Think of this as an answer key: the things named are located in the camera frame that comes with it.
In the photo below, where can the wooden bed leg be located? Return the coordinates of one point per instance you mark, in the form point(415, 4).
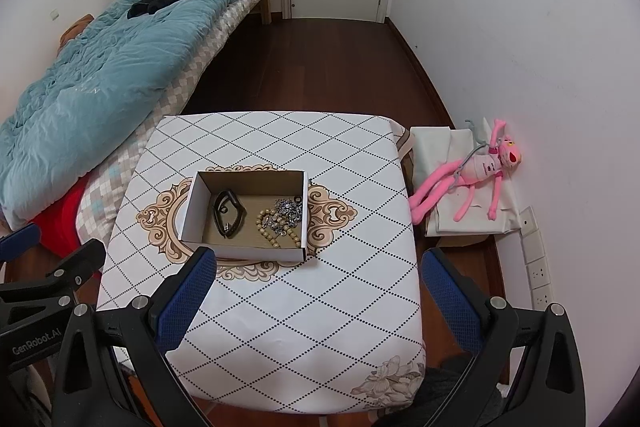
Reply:
point(265, 7)

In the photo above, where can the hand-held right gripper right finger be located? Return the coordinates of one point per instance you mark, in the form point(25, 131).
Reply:
point(450, 302)

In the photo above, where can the black wristband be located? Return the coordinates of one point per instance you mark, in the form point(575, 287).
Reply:
point(217, 217)

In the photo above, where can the red blanket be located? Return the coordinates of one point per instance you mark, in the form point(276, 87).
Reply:
point(65, 217)

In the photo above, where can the blue duvet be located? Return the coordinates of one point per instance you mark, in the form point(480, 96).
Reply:
point(110, 82)

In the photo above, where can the white wall socket strip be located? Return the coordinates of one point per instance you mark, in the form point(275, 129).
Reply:
point(537, 267)

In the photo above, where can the brown cardboard box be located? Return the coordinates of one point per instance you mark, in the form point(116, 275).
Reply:
point(462, 241)

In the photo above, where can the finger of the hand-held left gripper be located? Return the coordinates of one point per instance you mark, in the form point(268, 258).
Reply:
point(80, 264)
point(17, 242)

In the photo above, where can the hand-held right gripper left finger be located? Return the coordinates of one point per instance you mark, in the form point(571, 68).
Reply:
point(186, 299)

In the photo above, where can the brown pillow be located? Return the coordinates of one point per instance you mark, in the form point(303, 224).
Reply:
point(75, 29)

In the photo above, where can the diamond patterned tablecloth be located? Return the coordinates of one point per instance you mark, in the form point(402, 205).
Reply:
point(325, 307)

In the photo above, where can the grey clothes hanger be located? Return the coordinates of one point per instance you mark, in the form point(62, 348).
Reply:
point(467, 157)

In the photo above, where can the pink plush toy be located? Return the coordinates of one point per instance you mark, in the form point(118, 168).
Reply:
point(480, 167)

